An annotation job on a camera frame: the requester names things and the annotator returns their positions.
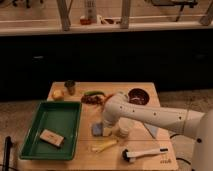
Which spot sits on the green pepper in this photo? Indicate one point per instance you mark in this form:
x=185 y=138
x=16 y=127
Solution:
x=91 y=93

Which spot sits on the green plastic tray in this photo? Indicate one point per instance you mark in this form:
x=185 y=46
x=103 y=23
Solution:
x=62 y=118

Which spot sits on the grey triangular cloth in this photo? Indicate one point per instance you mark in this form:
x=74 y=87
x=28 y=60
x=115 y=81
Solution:
x=153 y=130

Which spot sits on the brown food pile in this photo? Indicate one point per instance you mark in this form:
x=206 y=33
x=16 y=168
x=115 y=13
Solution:
x=93 y=100

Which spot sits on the yellow round fruit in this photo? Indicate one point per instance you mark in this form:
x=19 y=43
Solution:
x=58 y=95

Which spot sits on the wooden block in tray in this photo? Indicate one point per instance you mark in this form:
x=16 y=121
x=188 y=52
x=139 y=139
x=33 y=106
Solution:
x=52 y=138

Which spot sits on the white handled dish brush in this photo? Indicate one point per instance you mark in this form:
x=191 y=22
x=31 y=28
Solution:
x=131 y=156

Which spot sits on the white cup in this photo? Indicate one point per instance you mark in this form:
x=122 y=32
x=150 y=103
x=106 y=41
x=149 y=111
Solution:
x=125 y=126

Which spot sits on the dark metal cup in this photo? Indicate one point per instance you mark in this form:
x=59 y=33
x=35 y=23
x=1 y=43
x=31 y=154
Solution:
x=70 y=86

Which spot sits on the black pole at left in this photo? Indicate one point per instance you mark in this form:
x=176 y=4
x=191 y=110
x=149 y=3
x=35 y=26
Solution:
x=6 y=156

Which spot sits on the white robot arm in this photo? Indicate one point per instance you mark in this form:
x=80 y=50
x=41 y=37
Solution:
x=193 y=124

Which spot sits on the orange bowl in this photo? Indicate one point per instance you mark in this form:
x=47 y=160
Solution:
x=107 y=98

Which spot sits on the dark red bowl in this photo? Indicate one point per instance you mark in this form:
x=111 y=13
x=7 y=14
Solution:
x=138 y=96

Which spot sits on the yellow stick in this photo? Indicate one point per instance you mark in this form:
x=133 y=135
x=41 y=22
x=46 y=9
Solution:
x=103 y=146

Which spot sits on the red object on shelf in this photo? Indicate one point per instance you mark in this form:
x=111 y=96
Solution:
x=84 y=21

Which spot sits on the blue sponge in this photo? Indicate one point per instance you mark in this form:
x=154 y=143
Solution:
x=97 y=129

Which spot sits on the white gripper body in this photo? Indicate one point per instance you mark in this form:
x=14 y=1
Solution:
x=108 y=127

